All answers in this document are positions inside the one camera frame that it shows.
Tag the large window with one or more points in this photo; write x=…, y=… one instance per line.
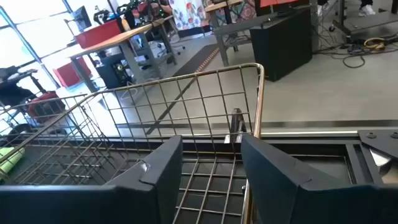
x=40, y=34

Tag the black computer monitor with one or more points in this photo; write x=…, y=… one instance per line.
x=82, y=17

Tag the red board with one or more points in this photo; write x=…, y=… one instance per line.
x=280, y=2

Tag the black computer tower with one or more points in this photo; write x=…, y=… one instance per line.
x=112, y=73

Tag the black background robot arms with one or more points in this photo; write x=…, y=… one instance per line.
x=133, y=12

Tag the black cabinet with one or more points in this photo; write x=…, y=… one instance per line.
x=280, y=46

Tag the person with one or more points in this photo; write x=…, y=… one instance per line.
x=367, y=11

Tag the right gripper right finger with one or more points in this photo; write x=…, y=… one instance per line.
x=311, y=202

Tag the colourful patterned cloth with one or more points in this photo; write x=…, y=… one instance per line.
x=245, y=11

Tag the black floor mat orange stripes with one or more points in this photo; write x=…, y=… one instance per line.
x=196, y=60

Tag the green microfiber towel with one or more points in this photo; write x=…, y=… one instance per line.
x=11, y=161

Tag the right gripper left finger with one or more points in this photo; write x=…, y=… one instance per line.
x=93, y=202

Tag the floral print curtain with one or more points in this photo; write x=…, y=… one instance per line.
x=189, y=14

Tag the black metal stand base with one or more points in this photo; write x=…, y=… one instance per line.
x=342, y=28

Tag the black office chair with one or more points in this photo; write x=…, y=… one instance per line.
x=12, y=93

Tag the red storage bin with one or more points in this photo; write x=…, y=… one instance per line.
x=99, y=32
x=68, y=74

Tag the wooden table grey legs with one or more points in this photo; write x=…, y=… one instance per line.
x=217, y=4
x=124, y=35

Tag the red bag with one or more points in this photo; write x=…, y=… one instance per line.
x=43, y=102

